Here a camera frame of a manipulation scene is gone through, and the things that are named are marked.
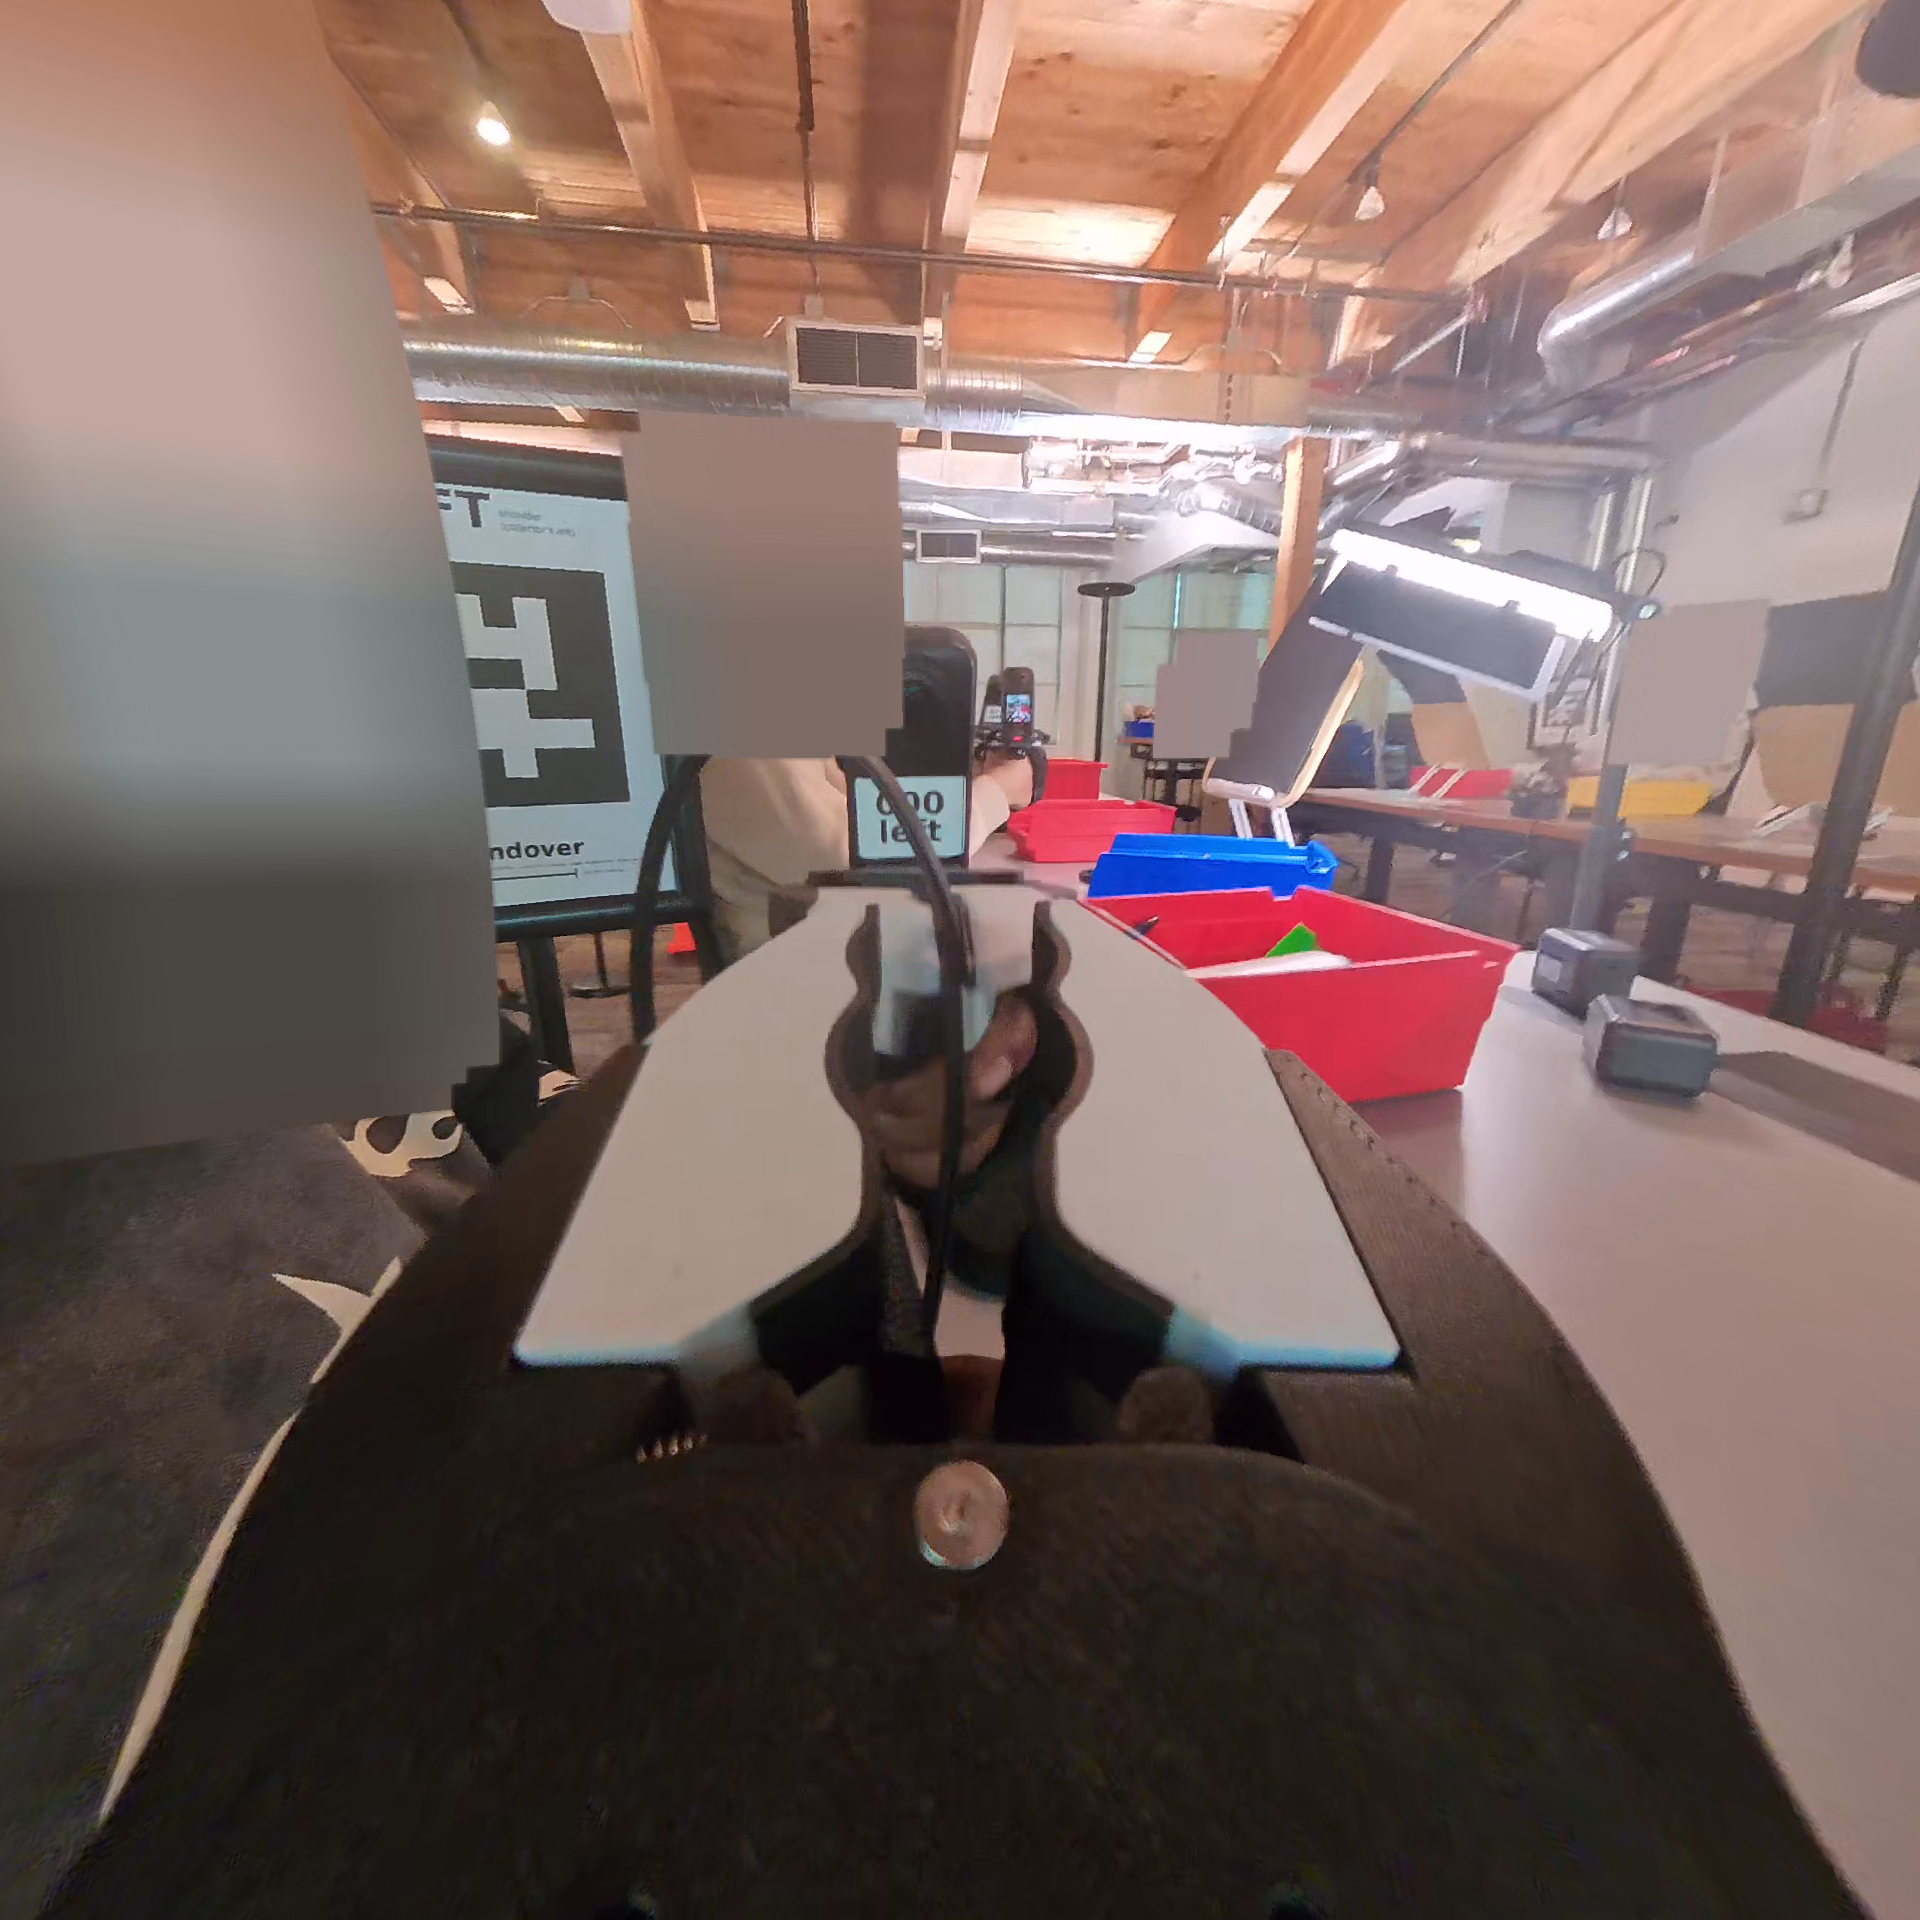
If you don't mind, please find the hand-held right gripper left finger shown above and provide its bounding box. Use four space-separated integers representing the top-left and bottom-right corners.
514 900 890 1384

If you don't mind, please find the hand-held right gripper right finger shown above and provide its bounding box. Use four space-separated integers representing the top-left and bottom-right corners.
1022 900 1406 1384

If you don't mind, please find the red plastic bin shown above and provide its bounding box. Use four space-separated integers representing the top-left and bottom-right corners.
1093 882 1520 1106

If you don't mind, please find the blue plastic bin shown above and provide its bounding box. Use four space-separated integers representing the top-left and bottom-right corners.
1084 832 1346 905

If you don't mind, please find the person's left hand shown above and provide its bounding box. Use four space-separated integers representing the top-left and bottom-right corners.
956 993 1058 1165

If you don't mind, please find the small red bin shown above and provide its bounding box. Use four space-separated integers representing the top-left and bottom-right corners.
1005 756 1181 866

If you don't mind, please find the printed marker sign board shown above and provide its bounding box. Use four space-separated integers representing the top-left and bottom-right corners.
429 439 712 921

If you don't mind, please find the small grey device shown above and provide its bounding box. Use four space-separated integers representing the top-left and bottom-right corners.
1582 997 1724 1095
1532 927 1646 1011

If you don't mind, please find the bright light panel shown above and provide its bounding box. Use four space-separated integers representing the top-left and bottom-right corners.
1309 524 1626 711

